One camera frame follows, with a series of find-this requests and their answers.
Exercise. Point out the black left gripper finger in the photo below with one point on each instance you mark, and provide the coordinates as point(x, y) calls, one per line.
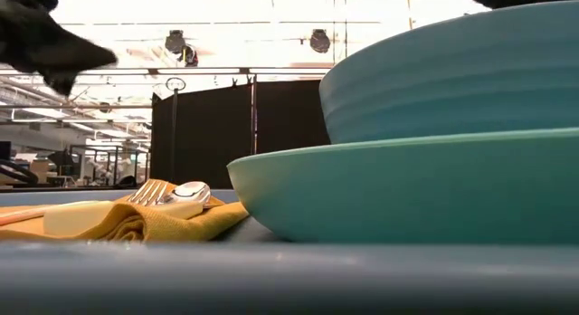
point(61, 84)
point(81, 57)

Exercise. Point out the teal bowl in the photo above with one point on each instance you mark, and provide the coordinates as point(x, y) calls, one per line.
point(452, 70)

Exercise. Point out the yellow cloth napkin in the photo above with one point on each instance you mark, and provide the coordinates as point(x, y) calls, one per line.
point(181, 226)

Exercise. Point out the teal plate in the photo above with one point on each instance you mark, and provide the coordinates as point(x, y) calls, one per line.
point(407, 193)

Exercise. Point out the LED light bar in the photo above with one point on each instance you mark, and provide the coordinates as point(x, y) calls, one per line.
point(203, 71)

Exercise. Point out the black partition screen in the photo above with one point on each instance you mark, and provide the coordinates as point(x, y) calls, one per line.
point(208, 138)

